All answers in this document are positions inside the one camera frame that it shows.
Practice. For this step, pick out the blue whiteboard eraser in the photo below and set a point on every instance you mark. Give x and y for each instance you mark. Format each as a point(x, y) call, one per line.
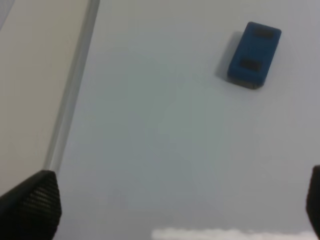
point(254, 54)

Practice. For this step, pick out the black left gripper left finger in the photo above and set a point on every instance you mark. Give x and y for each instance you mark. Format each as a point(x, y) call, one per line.
point(31, 210)

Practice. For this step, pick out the white whiteboard with aluminium frame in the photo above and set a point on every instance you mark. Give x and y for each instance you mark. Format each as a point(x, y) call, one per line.
point(163, 145)

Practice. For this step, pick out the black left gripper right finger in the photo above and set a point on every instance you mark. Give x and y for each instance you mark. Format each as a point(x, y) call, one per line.
point(313, 200)

